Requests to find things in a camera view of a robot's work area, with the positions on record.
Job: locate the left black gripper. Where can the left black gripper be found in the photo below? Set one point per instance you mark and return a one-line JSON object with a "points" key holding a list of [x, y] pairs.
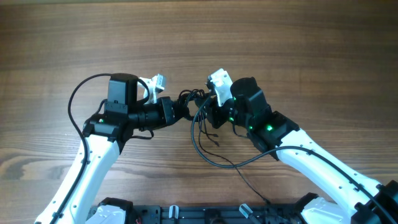
{"points": [[165, 104]]}

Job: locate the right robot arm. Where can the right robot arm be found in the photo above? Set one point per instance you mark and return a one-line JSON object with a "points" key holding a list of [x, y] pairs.
{"points": [[356, 197]]}

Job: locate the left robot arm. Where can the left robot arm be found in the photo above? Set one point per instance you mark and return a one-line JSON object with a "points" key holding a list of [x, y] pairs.
{"points": [[131, 104]]}

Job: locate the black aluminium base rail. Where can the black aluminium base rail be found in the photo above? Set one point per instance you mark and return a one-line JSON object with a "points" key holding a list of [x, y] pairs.
{"points": [[217, 214]]}

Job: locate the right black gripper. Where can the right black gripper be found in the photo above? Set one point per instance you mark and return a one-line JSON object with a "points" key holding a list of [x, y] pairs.
{"points": [[214, 115]]}

